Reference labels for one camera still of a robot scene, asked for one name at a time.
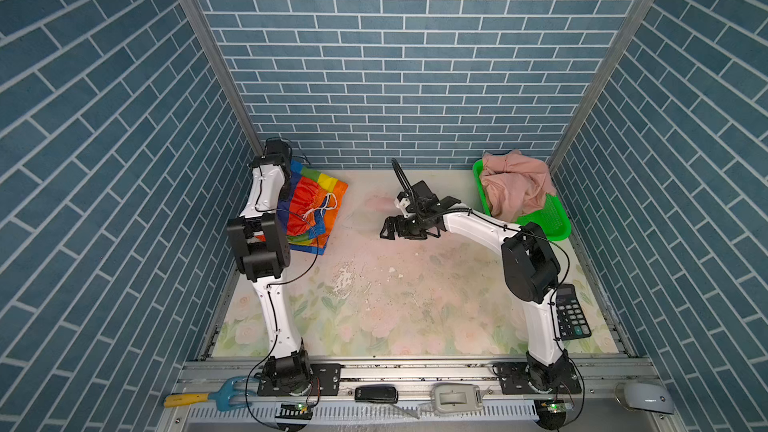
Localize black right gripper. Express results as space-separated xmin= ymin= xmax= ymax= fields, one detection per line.
xmin=377 ymin=211 xmax=427 ymax=241

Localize colourful striped shorts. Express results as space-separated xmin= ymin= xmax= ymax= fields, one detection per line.
xmin=241 ymin=160 xmax=348 ymax=255

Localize pink cloth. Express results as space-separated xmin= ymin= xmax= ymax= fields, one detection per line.
xmin=480 ymin=150 xmax=557 ymax=222

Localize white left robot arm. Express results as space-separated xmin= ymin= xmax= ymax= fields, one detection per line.
xmin=226 ymin=152 xmax=311 ymax=391

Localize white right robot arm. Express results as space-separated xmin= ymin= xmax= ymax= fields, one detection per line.
xmin=380 ymin=193 xmax=570 ymax=380

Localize black car key fob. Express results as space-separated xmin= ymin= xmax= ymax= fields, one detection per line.
xmin=354 ymin=384 xmax=399 ymax=405

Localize green plastic basket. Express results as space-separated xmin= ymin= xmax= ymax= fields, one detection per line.
xmin=472 ymin=160 xmax=572 ymax=241

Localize left green lit circuit board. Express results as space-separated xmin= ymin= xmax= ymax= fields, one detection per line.
xmin=274 ymin=403 xmax=314 ymax=432

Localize green lit circuit board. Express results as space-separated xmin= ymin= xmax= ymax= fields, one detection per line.
xmin=534 ymin=400 xmax=573 ymax=431
xmin=274 ymin=403 xmax=314 ymax=432

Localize black calculator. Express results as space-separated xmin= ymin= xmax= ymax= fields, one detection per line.
xmin=556 ymin=284 xmax=592 ymax=341

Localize right green lit circuit board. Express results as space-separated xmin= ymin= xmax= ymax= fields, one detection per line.
xmin=534 ymin=400 xmax=573 ymax=431

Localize white computer mouse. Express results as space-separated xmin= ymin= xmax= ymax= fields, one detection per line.
xmin=614 ymin=381 xmax=675 ymax=415

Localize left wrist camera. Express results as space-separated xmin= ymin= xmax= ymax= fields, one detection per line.
xmin=264 ymin=137 xmax=293 ymax=161

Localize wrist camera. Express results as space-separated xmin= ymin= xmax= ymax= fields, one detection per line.
xmin=391 ymin=159 xmax=438 ymax=216
xmin=264 ymin=137 xmax=293 ymax=161

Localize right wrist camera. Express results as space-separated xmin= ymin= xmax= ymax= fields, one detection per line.
xmin=391 ymin=159 xmax=438 ymax=216

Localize aluminium left corner post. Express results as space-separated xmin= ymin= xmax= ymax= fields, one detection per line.
xmin=178 ymin=0 xmax=263 ymax=155

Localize aluminium corner post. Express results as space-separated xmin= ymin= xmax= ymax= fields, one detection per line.
xmin=178 ymin=0 xmax=263 ymax=155
xmin=547 ymin=0 xmax=654 ymax=174

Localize blue yellow handled tool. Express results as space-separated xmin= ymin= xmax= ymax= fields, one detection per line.
xmin=163 ymin=376 xmax=246 ymax=412

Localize aluminium right corner post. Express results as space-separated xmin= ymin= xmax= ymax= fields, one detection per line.
xmin=547 ymin=0 xmax=654 ymax=174

